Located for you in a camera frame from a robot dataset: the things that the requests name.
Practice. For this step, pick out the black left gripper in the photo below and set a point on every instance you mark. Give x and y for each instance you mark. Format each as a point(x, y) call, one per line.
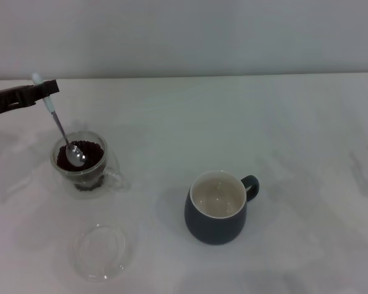
point(3, 101)

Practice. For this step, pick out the clear double-wall glass cup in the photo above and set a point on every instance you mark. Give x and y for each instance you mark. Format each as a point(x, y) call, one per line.
point(64, 184)

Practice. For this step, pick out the clear glass saucer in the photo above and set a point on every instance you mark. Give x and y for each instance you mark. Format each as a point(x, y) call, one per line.
point(95, 260)

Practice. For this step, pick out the dark teal ceramic mug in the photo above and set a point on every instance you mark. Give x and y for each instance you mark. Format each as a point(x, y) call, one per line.
point(211, 229)

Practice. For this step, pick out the coffee beans heap in glass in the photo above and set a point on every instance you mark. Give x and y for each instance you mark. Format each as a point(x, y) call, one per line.
point(93, 153)

